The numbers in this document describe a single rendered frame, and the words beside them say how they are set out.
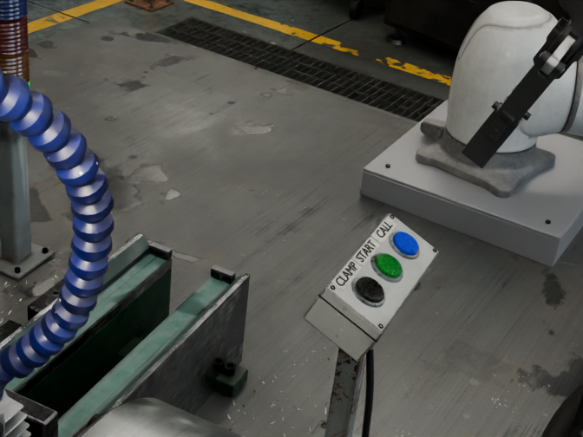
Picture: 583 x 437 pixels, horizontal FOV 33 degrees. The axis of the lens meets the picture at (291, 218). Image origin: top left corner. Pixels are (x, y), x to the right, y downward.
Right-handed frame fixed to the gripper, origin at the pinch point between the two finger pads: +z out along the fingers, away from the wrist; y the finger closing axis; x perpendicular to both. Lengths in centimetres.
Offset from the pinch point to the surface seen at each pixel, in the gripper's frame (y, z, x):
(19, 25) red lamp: 7, 23, -53
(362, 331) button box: 25.4, 11.8, 1.9
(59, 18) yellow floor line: -242, 204, -178
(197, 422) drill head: 54, 3, -4
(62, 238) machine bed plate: -1, 56, -39
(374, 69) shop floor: -283, 150, -53
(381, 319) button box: 23.9, 10.3, 2.6
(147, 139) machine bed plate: -36, 60, -47
